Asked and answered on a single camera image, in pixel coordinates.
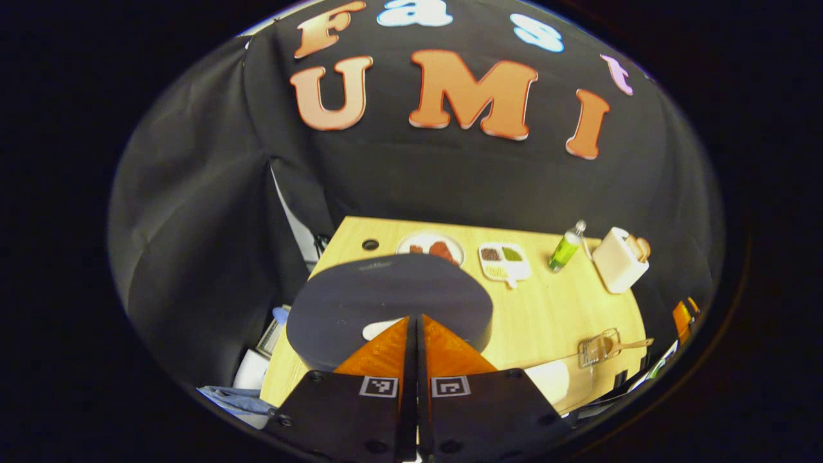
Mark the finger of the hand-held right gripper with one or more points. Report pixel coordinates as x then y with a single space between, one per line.
683 318

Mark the round white plate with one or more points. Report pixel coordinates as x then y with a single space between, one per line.
418 238

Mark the clear rice container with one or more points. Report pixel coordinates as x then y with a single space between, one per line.
578 386

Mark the toast bread slice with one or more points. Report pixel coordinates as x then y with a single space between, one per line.
633 247
645 247

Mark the white toaster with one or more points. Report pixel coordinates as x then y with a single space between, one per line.
614 263

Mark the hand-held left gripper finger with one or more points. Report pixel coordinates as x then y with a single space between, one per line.
409 386
423 399

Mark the black and silver rice cooker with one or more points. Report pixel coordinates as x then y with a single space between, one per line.
386 296

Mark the blue cloth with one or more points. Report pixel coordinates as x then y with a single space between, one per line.
235 399

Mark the white divided bean dish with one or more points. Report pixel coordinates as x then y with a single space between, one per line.
514 267

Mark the black backdrop cloth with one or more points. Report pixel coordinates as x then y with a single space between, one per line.
193 225

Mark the green drink bottle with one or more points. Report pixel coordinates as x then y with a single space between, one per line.
564 251

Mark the white box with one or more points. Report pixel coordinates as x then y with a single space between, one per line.
252 370

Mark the white rice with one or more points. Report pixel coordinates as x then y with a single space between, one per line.
550 382

